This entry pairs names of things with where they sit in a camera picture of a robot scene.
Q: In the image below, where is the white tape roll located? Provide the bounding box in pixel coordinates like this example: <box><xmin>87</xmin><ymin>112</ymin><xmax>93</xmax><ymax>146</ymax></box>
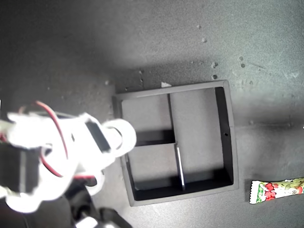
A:
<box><xmin>104</xmin><ymin>118</ymin><xmax>138</xmax><ymax>158</ymax></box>
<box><xmin>84</xmin><ymin>172</ymin><xmax>105</xmax><ymax>197</ymax></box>

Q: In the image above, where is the green red snack bar wrapper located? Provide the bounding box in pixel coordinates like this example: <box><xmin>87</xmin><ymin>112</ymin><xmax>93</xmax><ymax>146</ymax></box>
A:
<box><xmin>248</xmin><ymin>177</ymin><xmax>304</xmax><ymax>204</ymax></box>

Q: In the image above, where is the black compartment tray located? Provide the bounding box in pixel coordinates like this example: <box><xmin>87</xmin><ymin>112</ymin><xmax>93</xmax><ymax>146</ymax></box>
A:
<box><xmin>111</xmin><ymin>79</ymin><xmax>239</xmax><ymax>208</ymax></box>

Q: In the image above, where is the red gripper motor wire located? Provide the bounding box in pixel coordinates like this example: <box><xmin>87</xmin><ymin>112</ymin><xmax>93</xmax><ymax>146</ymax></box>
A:
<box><xmin>35</xmin><ymin>101</ymin><xmax>70</xmax><ymax>179</ymax></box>

